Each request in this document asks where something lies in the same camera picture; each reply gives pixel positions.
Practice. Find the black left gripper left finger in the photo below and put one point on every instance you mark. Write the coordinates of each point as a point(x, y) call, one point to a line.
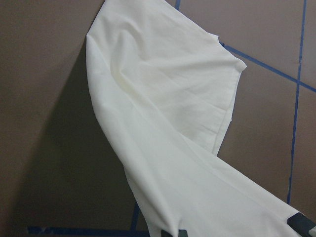
point(164, 233)

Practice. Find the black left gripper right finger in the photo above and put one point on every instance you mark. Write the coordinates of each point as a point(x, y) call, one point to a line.
point(301, 224)

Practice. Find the cream white t-shirt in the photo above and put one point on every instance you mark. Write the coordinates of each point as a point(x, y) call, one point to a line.
point(163, 91)

